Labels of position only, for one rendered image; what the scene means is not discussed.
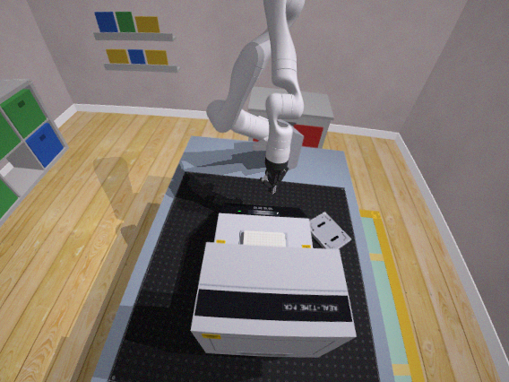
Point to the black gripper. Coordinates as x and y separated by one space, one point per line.
274 174

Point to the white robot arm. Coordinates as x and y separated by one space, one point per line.
253 58

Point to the white real-time pcr machine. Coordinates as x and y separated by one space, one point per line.
269 301

